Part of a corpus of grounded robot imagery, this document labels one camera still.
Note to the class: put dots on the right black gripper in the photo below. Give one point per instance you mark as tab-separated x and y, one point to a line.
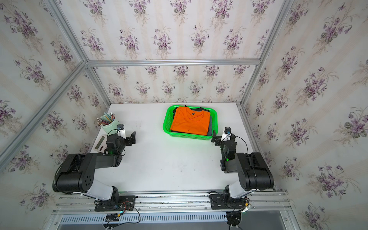
218	139

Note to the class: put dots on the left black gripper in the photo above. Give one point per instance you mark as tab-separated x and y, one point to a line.
129	140

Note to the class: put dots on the black t-shirt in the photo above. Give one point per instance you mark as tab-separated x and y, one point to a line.
198	109

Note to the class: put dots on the orange t-shirt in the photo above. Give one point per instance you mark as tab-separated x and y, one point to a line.
191	120

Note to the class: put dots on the green plastic basket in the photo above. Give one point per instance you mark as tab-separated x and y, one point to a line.
186	123

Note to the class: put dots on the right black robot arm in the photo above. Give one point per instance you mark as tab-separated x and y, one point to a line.
251	168

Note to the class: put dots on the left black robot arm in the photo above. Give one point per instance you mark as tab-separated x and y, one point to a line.
76	173

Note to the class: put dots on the mint green pen cup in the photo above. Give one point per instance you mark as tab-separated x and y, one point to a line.
111	128

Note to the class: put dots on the coloured pencils bunch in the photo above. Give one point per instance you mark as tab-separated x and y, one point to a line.
106	119

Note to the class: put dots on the white desk calculator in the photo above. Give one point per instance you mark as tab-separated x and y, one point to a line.
100	144

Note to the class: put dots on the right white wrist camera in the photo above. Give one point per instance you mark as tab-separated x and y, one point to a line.
226	135

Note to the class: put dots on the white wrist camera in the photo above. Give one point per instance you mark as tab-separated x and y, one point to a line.
226	135
121	131

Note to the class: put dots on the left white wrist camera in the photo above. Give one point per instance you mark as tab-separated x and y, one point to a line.
121	131

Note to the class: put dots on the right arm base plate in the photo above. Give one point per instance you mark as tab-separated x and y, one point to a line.
224	201

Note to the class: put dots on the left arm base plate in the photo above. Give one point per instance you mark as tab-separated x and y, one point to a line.
124	203

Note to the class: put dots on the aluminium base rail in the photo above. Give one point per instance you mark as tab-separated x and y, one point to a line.
171	201

